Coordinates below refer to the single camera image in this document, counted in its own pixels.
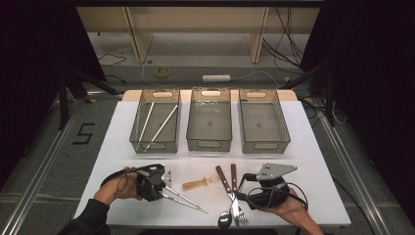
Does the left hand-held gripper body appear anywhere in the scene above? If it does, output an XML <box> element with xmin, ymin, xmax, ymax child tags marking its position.
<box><xmin>136</xmin><ymin>167</ymin><xmax>173</xmax><ymax>198</ymax></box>

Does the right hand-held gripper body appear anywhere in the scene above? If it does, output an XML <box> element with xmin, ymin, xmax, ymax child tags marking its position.
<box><xmin>247</xmin><ymin>163</ymin><xmax>299</xmax><ymax>210</ymax></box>

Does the wooden-handled knife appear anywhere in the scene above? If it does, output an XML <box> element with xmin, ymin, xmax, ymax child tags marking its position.
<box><xmin>230</xmin><ymin>163</ymin><xmax>240</xmax><ymax>229</ymax></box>

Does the wooden-handled metal fork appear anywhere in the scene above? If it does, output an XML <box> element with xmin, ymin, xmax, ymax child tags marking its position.
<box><xmin>214</xmin><ymin>164</ymin><xmax>250</xmax><ymax>226</ymax></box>

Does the black-handled metal spoon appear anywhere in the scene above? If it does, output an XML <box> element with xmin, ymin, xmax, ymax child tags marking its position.
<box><xmin>217</xmin><ymin>175</ymin><xmax>246</xmax><ymax>229</ymax></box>

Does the metal chopstick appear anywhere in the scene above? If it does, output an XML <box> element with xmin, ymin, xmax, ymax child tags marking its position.
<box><xmin>161</xmin><ymin>193</ymin><xmax>209</xmax><ymax>214</ymax></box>
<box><xmin>162</xmin><ymin>186</ymin><xmax>207</xmax><ymax>212</ymax></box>

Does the white chopstick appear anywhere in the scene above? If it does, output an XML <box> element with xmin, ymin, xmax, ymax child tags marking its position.
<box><xmin>136</xmin><ymin>101</ymin><xmax>156</xmax><ymax>152</ymax></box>
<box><xmin>143</xmin><ymin>104</ymin><xmax>179</xmax><ymax>153</ymax></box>

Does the clear plastic fork amber handle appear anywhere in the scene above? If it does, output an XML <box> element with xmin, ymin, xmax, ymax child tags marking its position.
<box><xmin>181</xmin><ymin>174</ymin><xmax>221</xmax><ymax>192</ymax></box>

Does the grey translucent plastic bin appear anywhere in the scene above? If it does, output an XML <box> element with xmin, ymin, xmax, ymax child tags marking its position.
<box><xmin>128</xmin><ymin>88</ymin><xmax>181</xmax><ymax>155</ymax></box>
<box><xmin>238</xmin><ymin>88</ymin><xmax>292</xmax><ymax>155</ymax></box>
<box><xmin>186</xmin><ymin>87</ymin><xmax>233</xmax><ymax>153</ymax></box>

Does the person's left hand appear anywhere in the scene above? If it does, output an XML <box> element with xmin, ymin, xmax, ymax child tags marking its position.
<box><xmin>93</xmin><ymin>166</ymin><xmax>144</xmax><ymax>206</ymax></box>

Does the person's right hand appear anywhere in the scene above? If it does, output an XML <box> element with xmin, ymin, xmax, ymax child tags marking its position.
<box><xmin>265</xmin><ymin>188</ymin><xmax>310</xmax><ymax>225</ymax></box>

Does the white table mat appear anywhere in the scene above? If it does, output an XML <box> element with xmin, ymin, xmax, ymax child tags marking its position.
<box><xmin>72</xmin><ymin>99</ymin><xmax>352</xmax><ymax>229</ymax></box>

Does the black metal stand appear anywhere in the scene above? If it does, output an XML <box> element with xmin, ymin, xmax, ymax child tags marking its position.
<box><xmin>280</xmin><ymin>62</ymin><xmax>337</xmax><ymax>128</ymax></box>
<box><xmin>57</xmin><ymin>67</ymin><xmax>120</xmax><ymax>131</ymax></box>

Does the yellow tape roll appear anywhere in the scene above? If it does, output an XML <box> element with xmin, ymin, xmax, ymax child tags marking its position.
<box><xmin>154</xmin><ymin>67</ymin><xmax>171</xmax><ymax>79</ymax></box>

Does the white power strip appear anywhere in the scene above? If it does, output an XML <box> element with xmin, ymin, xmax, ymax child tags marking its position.
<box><xmin>202</xmin><ymin>74</ymin><xmax>231</xmax><ymax>82</ymax></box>

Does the black curtain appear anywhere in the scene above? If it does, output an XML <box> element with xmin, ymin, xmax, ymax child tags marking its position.
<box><xmin>0</xmin><ymin>0</ymin><xmax>106</xmax><ymax>190</ymax></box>
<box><xmin>300</xmin><ymin>0</ymin><xmax>415</xmax><ymax>226</ymax></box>

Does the wooden shelf unit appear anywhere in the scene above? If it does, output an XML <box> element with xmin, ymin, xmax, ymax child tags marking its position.
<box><xmin>75</xmin><ymin>6</ymin><xmax>321</xmax><ymax>65</ymax></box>

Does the right hand-held gripper black cable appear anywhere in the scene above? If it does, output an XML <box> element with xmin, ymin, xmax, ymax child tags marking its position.
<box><xmin>241</xmin><ymin>180</ymin><xmax>309</xmax><ymax>212</ymax></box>

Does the hand-held gripper black cable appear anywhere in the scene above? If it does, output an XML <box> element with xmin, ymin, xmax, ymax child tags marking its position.
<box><xmin>100</xmin><ymin>165</ymin><xmax>146</xmax><ymax>194</ymax></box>
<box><xmin>241</xmin><ymin>180</ymin><xmax>309</xmax><ymax>212</ymax></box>

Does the left hand-held gripper black cable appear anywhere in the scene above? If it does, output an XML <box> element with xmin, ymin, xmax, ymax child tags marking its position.
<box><xmin>100</xmin><ymin>165</ymin><xmax>146</xmax><ymax>194</ymax></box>

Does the metal floor rail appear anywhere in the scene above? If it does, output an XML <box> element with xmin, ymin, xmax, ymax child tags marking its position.
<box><xmin>306</xmin><ymin>97</ymin><xmax>392</xmax><ymax>235</ymax></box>
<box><xmin>0</xmin><ymin>92</ymin><xmax>126</xmax><ymax>235</ymax></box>

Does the thick black floor cable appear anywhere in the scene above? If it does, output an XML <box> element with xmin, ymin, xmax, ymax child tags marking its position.
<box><xmin>331</xmin><ymin>177</ymin><xmax>378</xmax><ymax>235</ymax></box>

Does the thin black floor cable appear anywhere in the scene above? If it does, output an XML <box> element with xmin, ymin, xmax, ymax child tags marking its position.
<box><xmin>96</xmin><ymin>53</ymin><xmax>127</xmax><ymax>68</ymax></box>

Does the bundle of black cables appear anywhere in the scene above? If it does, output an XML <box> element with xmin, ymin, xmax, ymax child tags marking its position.
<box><xmin>262</xmin><ymin>7</ymin><xmax>304</xmax><ymax>71</ymax></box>

